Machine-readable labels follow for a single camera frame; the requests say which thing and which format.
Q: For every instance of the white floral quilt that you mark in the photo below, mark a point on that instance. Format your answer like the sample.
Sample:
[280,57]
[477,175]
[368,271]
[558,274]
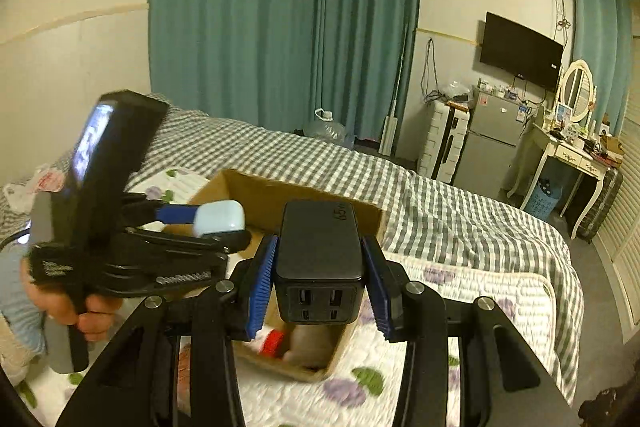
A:
[480,297]

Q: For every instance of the white louvred cabinet door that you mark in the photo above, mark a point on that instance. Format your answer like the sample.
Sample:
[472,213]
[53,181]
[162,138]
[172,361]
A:
[622,217]

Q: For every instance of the cardboard box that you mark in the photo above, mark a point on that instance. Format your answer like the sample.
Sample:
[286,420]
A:
[260,199]

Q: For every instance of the black wall television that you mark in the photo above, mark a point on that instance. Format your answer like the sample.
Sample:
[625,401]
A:
[520,49]

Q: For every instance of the white printed bag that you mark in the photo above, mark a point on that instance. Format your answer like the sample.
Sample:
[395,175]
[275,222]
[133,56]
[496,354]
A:
[35,187]

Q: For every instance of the white mop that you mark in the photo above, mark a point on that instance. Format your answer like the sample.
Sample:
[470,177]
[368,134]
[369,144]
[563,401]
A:
[392,127]

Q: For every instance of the clear plastic bag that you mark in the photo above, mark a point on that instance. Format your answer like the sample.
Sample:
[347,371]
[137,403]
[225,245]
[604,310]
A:
[457,89]

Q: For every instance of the white earbuds case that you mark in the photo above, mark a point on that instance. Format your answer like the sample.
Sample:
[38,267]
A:
[218,218]

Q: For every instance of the bed with checkered cover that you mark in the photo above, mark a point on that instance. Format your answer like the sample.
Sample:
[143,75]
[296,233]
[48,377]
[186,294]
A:
[310,167]

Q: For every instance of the white oval mirror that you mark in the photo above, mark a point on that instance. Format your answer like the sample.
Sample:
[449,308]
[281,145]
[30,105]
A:
[577,89]

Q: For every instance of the dark cloth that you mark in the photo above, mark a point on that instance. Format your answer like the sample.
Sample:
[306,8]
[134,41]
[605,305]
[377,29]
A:
[610,409]

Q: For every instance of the narrow teal curtain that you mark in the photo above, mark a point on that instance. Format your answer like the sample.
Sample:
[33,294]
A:
[367,32]

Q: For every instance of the white vanity table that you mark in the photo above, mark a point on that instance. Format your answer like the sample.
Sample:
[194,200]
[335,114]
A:
[565,152]

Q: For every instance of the wide teal curtain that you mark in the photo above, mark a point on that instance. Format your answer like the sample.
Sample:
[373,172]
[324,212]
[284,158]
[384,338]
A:
[230,17]

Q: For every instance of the grey small fridge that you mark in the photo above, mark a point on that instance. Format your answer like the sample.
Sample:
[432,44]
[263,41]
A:
[492,142]

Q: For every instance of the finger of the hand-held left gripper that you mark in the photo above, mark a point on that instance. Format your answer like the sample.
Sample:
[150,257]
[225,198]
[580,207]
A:
[172,213]
[200,240]

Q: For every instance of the dark checkered suitcase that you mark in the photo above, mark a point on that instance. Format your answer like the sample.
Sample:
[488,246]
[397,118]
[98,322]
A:
[602,204]

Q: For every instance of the blue waste basket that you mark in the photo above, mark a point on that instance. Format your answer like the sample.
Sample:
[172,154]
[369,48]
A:
[544,202]

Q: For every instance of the red round item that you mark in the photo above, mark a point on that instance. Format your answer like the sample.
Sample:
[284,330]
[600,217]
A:
[274,342]

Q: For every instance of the white suitcase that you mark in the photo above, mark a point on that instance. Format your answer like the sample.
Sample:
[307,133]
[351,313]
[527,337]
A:
[440,142]

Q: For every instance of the black charger block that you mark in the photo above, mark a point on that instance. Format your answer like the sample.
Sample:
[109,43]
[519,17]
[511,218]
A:
[317,252]

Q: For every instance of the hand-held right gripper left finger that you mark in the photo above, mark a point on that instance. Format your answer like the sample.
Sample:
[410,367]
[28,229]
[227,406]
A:
[262,287]

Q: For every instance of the clear water jug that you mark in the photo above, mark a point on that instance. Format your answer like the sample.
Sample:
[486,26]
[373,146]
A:
[327,129]

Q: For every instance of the small picture frame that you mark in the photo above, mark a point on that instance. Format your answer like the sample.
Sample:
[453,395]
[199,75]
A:
[564,113]

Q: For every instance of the person's left hand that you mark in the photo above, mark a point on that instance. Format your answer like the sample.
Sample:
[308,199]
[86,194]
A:
[97,319]

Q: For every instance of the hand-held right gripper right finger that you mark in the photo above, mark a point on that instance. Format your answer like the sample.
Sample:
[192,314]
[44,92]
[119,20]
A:
[377,289]

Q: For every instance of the person's left forearm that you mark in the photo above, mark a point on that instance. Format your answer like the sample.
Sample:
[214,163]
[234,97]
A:
[17,307]

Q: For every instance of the teal window curtain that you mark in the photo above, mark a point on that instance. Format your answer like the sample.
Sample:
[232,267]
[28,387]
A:
[597,32]

